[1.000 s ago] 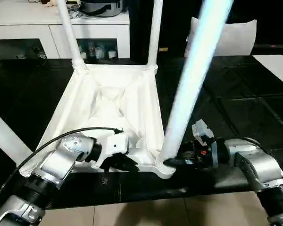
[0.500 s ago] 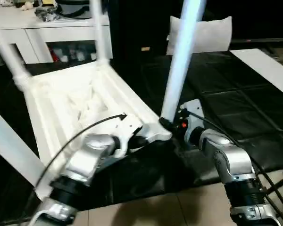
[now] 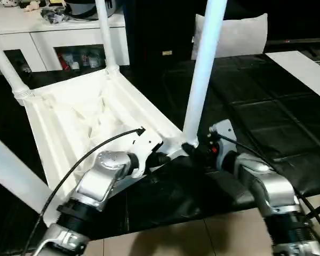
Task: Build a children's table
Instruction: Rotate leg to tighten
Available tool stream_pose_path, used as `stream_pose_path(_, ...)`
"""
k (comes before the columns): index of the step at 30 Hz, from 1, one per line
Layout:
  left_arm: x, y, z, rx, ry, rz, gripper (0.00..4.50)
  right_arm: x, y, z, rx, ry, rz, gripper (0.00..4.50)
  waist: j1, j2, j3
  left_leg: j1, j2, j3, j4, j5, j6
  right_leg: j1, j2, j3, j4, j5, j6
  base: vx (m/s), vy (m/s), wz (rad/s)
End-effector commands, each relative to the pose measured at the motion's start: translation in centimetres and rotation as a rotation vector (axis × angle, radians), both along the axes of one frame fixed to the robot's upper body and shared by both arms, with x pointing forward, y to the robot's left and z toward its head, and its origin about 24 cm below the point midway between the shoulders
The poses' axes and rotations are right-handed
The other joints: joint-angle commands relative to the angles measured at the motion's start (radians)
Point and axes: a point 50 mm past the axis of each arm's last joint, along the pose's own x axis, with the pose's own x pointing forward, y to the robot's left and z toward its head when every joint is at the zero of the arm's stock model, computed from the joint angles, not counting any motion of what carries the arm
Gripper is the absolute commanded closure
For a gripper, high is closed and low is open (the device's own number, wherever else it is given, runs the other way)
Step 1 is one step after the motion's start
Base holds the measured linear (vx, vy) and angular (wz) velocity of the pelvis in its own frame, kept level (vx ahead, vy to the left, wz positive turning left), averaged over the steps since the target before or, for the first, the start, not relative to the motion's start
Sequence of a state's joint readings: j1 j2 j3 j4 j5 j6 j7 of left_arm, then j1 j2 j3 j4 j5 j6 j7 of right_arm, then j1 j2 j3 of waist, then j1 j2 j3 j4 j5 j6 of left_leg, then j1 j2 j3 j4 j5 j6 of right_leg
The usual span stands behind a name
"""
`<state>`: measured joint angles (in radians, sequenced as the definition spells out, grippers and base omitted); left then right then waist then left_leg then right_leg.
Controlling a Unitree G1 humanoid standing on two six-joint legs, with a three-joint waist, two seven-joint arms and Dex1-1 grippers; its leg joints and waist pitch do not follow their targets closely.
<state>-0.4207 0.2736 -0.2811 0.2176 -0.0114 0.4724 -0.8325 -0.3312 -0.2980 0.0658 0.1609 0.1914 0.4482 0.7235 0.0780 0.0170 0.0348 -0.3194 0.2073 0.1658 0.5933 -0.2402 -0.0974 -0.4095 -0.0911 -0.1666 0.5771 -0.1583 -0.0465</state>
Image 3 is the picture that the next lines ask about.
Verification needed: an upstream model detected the black table mat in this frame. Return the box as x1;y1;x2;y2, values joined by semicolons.
0;53;320;241

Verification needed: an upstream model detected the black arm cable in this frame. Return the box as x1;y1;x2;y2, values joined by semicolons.
218;134;320;241
22;127;147;256

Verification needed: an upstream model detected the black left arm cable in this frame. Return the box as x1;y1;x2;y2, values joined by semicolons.
22;127;147;256

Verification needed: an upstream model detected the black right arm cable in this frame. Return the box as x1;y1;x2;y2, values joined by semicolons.
218;134;320;241

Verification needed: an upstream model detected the grey cushion with metal fittings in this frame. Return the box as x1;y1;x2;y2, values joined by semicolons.
191;13;269;61

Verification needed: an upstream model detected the white plastic table leg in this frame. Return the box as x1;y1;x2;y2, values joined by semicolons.
182;0;228;150
95;0;121;78
0;130;54;214
0;33;33;106

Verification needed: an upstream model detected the white glass-door cabinet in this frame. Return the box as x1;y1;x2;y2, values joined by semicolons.
0;6;130;73

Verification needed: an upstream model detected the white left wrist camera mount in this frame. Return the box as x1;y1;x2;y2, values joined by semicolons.
130;127;165;179

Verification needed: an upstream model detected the black bar with red light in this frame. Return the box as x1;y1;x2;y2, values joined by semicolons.
266;38;320;46

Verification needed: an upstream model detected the white plastic table top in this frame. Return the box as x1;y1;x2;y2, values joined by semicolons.
14;66;201;229

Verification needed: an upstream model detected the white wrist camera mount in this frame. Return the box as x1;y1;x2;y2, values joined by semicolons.
130;127;165;179
208;119;237;166

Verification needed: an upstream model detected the white flat board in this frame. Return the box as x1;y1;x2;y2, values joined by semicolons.
265;50;320;105

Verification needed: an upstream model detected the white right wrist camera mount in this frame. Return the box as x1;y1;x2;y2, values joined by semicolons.
208;119;237;166

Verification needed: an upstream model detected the beige plush toy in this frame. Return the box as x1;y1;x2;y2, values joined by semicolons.
23;1;41;12

